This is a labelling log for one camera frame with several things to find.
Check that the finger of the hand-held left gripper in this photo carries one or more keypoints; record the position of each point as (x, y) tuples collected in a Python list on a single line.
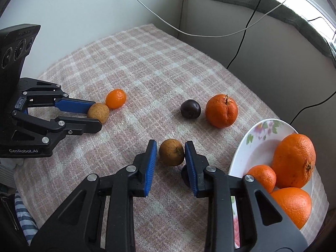
[(84, 126), (74, 106)]

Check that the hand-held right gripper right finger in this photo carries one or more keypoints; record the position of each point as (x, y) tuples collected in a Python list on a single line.
[(191, 168)]

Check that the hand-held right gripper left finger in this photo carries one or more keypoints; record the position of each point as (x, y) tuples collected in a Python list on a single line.
[(151, 168)]

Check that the brown kiwi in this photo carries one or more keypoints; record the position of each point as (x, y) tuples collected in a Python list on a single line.
[(172, 152), (99, 113)]

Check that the smooth tangerine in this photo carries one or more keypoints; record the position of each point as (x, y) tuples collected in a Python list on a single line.
[(262, 177)]

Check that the floral white plate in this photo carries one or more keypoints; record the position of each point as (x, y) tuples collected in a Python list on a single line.
[(262, 147)]

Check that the large oval orange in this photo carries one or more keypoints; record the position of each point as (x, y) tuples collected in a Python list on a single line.
[(294, 160)]

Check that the round orange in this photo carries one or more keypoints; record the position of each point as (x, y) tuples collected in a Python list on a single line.
[(294, 207)]

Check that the dark purple plum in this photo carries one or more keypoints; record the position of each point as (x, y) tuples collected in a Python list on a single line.
[(184, 176), (190, 108)]

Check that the small kumquat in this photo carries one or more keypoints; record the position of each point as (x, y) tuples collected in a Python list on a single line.
[(116, 99)]

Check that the wrinkled tangerine with stem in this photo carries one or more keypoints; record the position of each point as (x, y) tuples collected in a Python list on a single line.
[(221, 111)]

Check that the pink plaid tablecloth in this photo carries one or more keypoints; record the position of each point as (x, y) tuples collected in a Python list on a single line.
[(147, 65)]

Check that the blue striped cloth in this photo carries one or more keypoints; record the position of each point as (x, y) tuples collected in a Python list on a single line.
[(23, 215)]

